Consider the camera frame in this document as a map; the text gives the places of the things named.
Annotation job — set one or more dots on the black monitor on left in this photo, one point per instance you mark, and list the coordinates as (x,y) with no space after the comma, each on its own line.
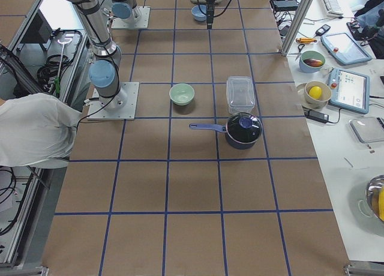
(39,32)

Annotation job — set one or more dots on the black remote device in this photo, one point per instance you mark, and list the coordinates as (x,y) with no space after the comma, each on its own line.
(322,30)

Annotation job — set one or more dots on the black power adapter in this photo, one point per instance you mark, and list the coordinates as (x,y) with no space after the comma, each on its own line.
(317,116)

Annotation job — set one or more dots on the orange handled tool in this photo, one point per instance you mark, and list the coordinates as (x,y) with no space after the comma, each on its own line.
(305,40)

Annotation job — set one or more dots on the blue saucepan with glass lid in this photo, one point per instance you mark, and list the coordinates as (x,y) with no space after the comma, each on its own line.
(242,130)

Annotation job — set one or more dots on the beige bowl with lemon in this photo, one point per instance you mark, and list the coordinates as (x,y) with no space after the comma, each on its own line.
(314,94)

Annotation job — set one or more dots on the steel bowl with banana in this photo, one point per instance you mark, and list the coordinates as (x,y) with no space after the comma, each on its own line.
(372,205)

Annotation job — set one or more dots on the white keyboard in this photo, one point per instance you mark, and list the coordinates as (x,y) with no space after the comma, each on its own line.
(331,7)

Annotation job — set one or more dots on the teach pendant tablet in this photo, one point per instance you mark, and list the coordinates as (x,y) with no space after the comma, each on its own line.
(349,90)
(344,49)

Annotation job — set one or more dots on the green bowl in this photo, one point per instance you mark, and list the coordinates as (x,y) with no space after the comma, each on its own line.
(181,94)

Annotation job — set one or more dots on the aluminium frame post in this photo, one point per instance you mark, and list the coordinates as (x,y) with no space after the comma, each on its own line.
(300,14)

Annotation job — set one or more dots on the white handled brush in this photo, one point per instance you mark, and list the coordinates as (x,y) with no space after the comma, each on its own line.
(67,39)

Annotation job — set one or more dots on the upper teach pendant tablet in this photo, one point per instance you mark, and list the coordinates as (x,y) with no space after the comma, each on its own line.
(344,49)

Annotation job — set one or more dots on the grey kitchen scale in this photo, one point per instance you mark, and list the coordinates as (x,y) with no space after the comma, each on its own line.
(368,130)

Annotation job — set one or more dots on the blue bowl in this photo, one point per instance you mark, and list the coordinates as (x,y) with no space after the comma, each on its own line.
(199,13)

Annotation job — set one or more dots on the lower teach pendant tablet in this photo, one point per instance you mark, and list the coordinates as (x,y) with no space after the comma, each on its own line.
(349,90)

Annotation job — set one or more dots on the scissors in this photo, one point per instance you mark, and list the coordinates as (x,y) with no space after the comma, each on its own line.
(300,49)

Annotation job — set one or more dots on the teal bowl with eggplant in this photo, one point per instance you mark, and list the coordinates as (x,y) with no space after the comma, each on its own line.
(311,61)

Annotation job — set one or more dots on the white cloth cover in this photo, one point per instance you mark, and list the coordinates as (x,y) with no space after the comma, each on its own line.
(36,128)

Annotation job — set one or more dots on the clear plastic lidded container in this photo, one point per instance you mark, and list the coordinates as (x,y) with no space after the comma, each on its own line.
(240,94)

